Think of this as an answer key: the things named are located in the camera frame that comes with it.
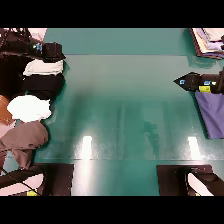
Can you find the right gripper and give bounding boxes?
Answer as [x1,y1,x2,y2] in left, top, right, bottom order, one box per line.
[182,71,221,94]

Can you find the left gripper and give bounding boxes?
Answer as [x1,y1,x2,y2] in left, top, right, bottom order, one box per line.
[42,42,67,63]

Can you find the dark red garment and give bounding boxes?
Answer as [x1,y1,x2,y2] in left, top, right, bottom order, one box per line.
[189,28,224,61]

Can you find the purple garment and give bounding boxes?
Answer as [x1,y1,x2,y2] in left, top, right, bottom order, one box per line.
[194,90,224,141]

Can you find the black garment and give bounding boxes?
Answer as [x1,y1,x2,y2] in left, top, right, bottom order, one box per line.
[20,73,67,100]

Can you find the lavender garment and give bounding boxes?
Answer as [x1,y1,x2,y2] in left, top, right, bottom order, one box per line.
[194,28,224,54]

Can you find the orange garment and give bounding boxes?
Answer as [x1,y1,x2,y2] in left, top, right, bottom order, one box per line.
[0,94,16,127]

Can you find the brown garment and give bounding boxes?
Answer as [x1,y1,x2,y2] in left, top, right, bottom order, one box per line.
[0,120,50,171]

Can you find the pink garment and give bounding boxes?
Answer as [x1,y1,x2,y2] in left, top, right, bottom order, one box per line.
[0,121,17,140]

